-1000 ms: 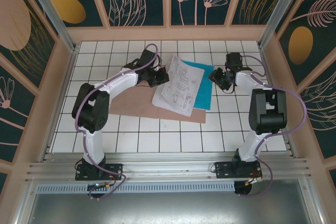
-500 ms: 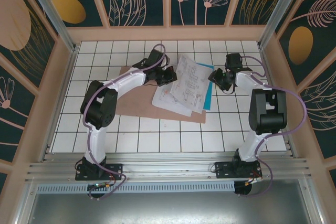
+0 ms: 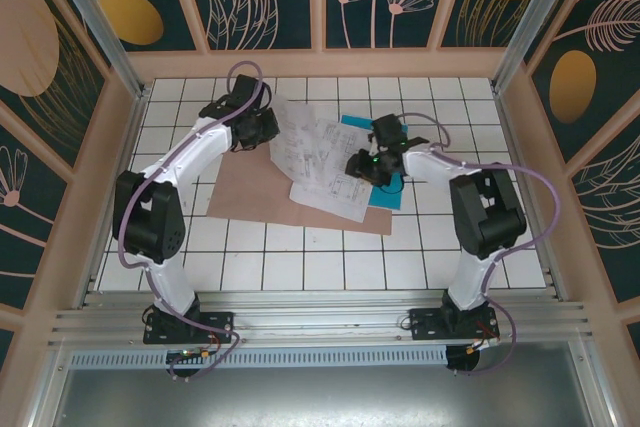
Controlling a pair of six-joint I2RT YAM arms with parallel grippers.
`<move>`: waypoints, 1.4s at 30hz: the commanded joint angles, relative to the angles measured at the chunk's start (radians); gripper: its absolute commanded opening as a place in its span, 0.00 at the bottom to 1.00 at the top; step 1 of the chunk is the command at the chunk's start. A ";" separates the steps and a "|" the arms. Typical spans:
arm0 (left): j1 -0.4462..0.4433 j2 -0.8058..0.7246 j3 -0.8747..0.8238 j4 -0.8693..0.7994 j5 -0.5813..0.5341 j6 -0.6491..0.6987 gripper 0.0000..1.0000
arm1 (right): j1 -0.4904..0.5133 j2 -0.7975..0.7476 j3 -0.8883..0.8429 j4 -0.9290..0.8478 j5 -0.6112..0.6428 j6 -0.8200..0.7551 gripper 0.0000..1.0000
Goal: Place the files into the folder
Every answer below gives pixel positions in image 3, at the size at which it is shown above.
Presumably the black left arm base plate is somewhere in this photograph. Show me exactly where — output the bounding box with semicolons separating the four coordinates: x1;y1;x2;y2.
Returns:
143;310;236;346

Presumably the grey slotted cable duct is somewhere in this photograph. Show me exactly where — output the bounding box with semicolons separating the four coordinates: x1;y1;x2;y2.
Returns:
67;345;450;369

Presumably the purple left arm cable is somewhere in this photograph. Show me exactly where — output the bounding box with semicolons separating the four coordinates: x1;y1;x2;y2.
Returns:
115;60;274;382

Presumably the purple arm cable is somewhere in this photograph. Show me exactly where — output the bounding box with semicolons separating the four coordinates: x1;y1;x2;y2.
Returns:
115;60;274;382
399;111;562;378

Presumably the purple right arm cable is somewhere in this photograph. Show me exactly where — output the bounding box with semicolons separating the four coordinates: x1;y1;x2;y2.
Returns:
399;111;562;378

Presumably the blue paper sheet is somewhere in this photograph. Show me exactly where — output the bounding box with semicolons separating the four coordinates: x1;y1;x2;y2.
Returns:
338;114;409;210

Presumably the small wired circuit board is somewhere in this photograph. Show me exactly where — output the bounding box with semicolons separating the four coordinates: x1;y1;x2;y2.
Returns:
167;331;222;366

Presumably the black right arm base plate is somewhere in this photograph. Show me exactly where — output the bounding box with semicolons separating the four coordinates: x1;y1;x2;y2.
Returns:
408;306;501;343

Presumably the brown paper folder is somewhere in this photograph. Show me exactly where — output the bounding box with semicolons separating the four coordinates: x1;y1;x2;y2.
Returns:
206;144;395;238

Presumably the aluminium frame post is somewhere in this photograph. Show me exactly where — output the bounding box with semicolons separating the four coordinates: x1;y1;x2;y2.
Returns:
488;0;587;94
42;0;151;100

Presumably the grey metal panel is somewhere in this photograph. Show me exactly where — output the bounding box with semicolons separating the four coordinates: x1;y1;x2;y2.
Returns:
29;364;619;427

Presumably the yellow connector with wires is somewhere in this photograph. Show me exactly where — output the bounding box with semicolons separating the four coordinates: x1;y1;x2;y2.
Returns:
464;321;501;357

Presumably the aluminium mounting rail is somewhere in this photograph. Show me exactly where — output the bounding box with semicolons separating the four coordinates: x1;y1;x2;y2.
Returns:
47;290;599;348

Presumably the white printed paper sheet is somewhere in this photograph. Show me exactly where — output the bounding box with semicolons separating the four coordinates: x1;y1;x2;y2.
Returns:
268;99;322;184
288;118;375;224

